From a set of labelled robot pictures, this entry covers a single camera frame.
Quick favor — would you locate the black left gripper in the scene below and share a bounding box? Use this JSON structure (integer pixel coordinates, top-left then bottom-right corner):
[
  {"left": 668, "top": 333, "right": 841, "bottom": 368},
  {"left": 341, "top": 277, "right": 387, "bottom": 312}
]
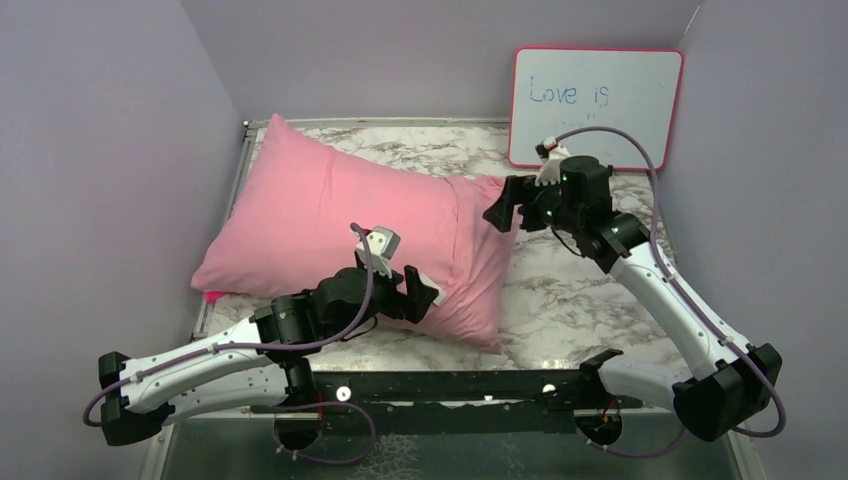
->
[{"left": 327, "top": 258, "right": 438, "bottom": 343}]

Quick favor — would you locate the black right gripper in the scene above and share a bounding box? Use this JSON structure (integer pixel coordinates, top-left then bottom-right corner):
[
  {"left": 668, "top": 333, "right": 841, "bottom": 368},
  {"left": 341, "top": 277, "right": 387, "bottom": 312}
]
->
[{"left": 483, "top": 172, "right": 583, "bottom": 235}]

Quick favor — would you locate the pink pillowcase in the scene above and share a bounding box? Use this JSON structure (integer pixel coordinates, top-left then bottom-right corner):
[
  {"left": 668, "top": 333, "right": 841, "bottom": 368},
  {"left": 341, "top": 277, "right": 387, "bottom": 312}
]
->
[{"left": 190, "top": 116, "right": 516, "bottom": 354}]

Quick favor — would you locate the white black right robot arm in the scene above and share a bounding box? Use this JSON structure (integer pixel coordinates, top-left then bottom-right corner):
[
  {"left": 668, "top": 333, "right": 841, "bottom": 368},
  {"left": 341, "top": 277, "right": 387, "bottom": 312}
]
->
[{"left": 483, "top": 156, "right": 782, "bottom": 441}]

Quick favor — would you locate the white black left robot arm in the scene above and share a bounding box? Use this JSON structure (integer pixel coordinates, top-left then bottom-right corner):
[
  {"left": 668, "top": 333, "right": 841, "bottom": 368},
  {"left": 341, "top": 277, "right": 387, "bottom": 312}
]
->
[{"left": 84, "top": 266, "right": 446, "bottom": 446}]

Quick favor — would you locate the white care label tag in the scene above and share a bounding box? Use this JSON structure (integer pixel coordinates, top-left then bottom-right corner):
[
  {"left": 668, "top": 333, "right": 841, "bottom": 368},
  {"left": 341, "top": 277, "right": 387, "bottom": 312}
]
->
[{"left": 420, "top": 275, "right": 446, "bottom": 306}]

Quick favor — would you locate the pink-framed whiteboard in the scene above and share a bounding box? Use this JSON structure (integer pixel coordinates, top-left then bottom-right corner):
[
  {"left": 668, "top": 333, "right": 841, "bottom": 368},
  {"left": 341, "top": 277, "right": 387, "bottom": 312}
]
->
[{"left": 507, "top": 47, "right": 684, "bottom": 171}]

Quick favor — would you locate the pink marker pen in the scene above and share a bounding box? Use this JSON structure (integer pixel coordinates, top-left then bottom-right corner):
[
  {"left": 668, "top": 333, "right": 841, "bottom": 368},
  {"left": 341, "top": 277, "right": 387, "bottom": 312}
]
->
[{"left": 203, "top": 291, "right": 226, "bottom": 305}]

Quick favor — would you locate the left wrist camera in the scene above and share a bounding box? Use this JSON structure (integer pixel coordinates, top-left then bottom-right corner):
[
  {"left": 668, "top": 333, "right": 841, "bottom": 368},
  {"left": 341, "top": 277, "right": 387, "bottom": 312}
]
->
[{"left": 355, "top": 226, "right": 401, "bottom": 278}]

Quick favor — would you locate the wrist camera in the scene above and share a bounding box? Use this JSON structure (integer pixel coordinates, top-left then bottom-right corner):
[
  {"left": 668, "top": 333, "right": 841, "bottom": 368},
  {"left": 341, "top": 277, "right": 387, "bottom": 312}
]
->
[
  {"left": 355, "top": 226, "right": 401, "bottom": 278},
  {"left": 534, "top": 137, "right": 571, "bottom": 187}
]

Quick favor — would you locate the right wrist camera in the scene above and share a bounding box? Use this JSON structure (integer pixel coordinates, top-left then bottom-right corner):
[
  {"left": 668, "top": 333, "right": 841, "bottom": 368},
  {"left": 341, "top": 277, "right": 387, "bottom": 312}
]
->
[{"left": 534, "top": 137, "right": 571, "bottom": 187}]

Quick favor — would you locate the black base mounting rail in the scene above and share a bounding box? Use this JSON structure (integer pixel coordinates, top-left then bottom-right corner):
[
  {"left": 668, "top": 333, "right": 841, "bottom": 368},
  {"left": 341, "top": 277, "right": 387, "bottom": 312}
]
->
[{"left": 249, "top": 369, "right": 642, "bottom": 436}]

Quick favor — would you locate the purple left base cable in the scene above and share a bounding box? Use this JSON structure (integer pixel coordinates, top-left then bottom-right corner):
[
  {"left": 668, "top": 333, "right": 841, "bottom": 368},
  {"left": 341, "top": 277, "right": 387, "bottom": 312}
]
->
[{"left": 272, "top": 389, "right": 383, "bottom": 465}]

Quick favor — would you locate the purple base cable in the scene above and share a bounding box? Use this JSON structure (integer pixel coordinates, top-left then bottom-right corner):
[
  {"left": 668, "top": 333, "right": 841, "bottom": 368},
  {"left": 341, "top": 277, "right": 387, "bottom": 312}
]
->
[
  {"left": 272, "top": 389, "right": 383, "bottom": 465},
  {"left": 574, "top": 410, "right": 686, "bottom": 458}
]

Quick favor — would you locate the aluminium table frame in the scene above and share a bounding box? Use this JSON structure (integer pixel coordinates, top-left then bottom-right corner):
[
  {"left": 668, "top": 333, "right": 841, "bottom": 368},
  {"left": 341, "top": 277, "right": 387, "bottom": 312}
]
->
[{"left": 190, "top": 121, "right": 514, "bottom": 372}]

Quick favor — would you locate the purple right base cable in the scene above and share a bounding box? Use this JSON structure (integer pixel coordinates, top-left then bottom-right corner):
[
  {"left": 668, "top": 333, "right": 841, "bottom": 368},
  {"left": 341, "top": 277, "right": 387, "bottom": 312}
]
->
[{"left": 574, "top": 410, "right": 686, "bottom": 458}]

